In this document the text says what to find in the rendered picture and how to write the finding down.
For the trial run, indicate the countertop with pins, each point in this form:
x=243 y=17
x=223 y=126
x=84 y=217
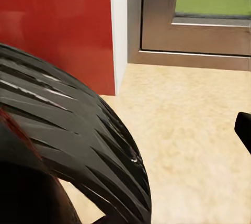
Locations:
x=182 y=121

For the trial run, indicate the electric kettle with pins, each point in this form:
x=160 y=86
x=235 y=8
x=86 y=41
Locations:
x=54 y=126

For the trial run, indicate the fixed window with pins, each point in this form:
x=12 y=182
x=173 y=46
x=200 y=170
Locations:
x=203 y=34

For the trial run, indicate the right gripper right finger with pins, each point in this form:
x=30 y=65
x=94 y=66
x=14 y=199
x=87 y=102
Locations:
x=243 y=129

